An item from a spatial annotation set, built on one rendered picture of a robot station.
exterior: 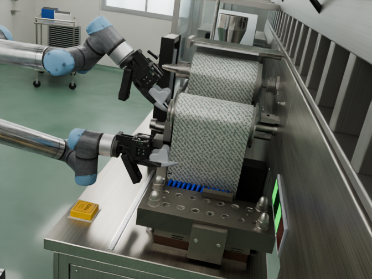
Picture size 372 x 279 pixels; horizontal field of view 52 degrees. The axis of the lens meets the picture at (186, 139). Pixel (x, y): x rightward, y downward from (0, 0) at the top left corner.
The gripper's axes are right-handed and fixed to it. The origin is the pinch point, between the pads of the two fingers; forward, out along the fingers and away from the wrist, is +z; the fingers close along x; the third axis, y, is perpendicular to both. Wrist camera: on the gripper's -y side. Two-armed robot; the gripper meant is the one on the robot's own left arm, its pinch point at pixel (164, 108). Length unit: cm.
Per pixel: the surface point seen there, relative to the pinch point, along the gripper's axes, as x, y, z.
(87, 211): -19.9, -35.7, 7.1
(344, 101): -60, 45, 13
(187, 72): 20.3, 9.1, -3.0
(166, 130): -1.0, -4.4, 6.0
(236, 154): -8.3, 10.6, 25.1
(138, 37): 548, -146, -84
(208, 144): -8.3, 6.2, 17.0
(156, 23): 548, -105, -78
